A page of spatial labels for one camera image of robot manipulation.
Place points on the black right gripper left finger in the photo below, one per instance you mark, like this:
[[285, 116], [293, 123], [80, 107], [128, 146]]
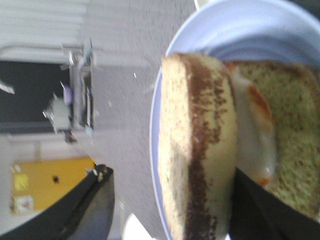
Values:
[[84, 213]]

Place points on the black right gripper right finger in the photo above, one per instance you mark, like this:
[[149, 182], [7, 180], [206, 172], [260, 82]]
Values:
[[258, 215]]

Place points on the fried egg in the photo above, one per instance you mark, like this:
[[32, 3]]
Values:
[[257, 151]]

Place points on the bread slice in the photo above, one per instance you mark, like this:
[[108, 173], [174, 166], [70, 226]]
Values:
[[293, 94], [197, 146]]

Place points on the light blue round plate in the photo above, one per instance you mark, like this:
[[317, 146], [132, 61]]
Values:
[[237, 30]]

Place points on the yellow box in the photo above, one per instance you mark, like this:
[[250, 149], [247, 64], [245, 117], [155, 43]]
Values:
[[37, 185]]

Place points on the grey metal equipment stand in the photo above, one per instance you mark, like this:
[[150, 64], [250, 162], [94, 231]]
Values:
[[75, 109]]

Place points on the white curtain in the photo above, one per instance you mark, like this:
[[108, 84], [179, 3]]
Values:
[[45, 31]]

